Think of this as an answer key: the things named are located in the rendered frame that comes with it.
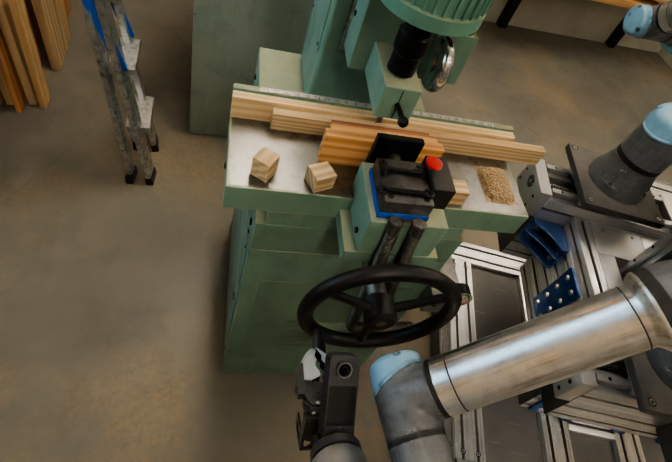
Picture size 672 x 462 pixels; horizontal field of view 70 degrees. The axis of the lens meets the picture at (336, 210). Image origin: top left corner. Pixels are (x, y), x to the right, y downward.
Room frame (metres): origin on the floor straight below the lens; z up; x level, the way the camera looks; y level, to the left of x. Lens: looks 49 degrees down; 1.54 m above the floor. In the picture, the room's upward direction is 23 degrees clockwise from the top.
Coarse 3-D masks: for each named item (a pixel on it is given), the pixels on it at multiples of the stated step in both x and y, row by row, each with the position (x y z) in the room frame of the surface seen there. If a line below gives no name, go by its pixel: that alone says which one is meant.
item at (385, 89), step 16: (384, 48) 0.83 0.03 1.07; (368, 64) 0.83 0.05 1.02; (384, 64) 0.78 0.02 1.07; (368, 80) 0.80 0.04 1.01; (384, 80) 0.73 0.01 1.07; (400, 80) 0.75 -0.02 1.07; (416, 80) 0.77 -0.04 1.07; (384, 96) 0.72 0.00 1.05; (400, 96) 0.73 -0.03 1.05; (416, 96) 0.74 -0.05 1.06; (384, 112) 0.72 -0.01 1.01
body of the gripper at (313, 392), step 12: (312, 384) 0.28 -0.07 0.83; (312, 396) 0.26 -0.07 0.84; (312, 408) 0.24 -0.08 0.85; (300, 420) 0.24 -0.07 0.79; (312, 420) 0.23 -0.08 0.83; (300, 432) 0.22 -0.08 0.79; (312, 432) 0.23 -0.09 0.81; (300, 444) 0.21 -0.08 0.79; (312, 444) 0.22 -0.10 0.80; (324, 444) 0.20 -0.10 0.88; (360, 444) 0.22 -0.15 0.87; (312, 456) 0.18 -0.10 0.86
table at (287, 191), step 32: (256, 128) 0.67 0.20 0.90; (288, 160) 0.63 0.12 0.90; (448, 160) 0.81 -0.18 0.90; (480, 160) 0.85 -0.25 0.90; (224, 192) 0.51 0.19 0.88; (256, 192) 0.53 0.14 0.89; (288, 192) 0.56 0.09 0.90; (320, 192) 0.58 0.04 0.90; (352, 192) 0.61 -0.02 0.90; (480, 192) 0.75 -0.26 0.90; (448, 224) 0.68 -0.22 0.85; (480, 224) 0.71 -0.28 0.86; (512, 224) 0.73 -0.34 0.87; (352, 256) 0.51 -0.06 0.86; (416, 256) 0.56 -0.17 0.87
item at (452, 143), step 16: (272, 112) 0.70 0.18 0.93; (288, 112) 0.71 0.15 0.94; (304, 112) 0.72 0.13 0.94; (272, 128) 0.69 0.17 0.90; (288, 128) 0.70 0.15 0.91; (304, 128) 0.71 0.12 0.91; (320, 128) 0.72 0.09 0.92; (416, 128) 0.81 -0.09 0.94; (448, 144) 0.83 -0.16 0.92; (464, 144) 0.84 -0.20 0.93; (480, 144) 0.85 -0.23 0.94; (496, 144) 0.87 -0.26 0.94; (512, 144) 0.89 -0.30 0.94; (528, 144) 0.92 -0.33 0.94; (512, 160) 0.89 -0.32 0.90; (528, 160) 0.90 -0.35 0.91
